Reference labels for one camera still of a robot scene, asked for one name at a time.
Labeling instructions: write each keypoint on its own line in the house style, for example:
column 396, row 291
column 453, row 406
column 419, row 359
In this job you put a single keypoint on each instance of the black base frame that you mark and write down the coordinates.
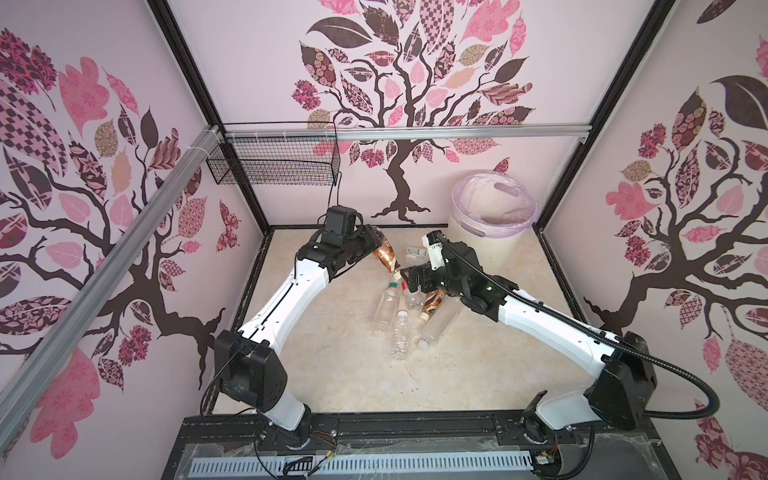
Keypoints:
column 581, row 452

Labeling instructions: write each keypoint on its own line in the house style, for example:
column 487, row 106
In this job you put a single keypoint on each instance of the white slotted cable duct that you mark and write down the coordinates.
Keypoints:
column 356, row 466

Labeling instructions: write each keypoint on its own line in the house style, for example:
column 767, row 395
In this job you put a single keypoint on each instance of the aluminium rail wall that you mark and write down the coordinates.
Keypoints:
column 24, row 390
column 416, row 133

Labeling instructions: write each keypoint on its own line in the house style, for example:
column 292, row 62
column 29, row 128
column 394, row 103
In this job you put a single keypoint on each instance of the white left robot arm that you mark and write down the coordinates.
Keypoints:
column 247, row 363

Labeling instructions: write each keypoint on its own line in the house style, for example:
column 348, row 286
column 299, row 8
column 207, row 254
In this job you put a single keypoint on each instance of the aluminium rail back wall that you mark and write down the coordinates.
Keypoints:
column 416, row 133

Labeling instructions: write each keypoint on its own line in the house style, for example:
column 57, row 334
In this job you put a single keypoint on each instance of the brown Nescafe bottle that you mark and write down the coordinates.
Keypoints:
column 431, row 304

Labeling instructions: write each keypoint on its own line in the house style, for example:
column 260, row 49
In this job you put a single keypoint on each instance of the red label clear bottle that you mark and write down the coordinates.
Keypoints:
column 413, row 301

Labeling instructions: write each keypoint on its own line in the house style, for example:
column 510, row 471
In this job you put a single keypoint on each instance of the brown label bottle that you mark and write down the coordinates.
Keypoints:
column 386, row 255

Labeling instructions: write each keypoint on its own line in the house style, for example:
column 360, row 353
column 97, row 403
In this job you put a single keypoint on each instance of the clear bottle white cap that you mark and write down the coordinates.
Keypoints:
column 436, row 321

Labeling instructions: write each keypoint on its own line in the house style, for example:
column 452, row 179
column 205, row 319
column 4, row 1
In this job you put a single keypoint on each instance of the white waste bin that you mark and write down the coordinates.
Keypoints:
column 492, row 254

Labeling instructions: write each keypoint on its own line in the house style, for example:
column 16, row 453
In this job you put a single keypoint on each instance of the black wire basket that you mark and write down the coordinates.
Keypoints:
column 290, row 153

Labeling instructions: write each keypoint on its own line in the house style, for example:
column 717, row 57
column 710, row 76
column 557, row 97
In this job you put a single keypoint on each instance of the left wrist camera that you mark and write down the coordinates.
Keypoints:
column 341, row 221

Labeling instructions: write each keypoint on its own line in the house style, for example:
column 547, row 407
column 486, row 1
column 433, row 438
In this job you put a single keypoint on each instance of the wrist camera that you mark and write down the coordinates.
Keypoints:
column 341, row 221
column 433, row 243

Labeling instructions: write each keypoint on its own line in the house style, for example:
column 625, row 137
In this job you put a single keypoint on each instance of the aluminium rail left wall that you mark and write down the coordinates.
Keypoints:
column 24, row 390

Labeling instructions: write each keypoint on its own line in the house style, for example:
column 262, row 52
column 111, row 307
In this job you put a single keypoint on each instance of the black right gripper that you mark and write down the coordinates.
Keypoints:
column 424, row 273

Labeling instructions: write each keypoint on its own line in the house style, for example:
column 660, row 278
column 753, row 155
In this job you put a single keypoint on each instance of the purple bin liner bag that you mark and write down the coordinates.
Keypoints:
column 492, row 205

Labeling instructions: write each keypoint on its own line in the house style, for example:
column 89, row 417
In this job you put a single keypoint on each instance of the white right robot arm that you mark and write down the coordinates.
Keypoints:
column 620, row 383

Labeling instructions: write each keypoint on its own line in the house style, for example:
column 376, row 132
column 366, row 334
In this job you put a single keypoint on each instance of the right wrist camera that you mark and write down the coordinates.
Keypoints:
column 433, row 243

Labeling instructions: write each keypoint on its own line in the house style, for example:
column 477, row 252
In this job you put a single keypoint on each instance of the clear bottle green cap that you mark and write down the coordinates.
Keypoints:
column 387, row 307

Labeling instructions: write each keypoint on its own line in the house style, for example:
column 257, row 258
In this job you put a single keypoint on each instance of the clear crushed bottle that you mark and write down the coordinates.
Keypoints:
column 400, row 335

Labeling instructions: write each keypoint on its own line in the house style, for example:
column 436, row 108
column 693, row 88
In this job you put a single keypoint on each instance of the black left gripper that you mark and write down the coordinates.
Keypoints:
column 368, row 233

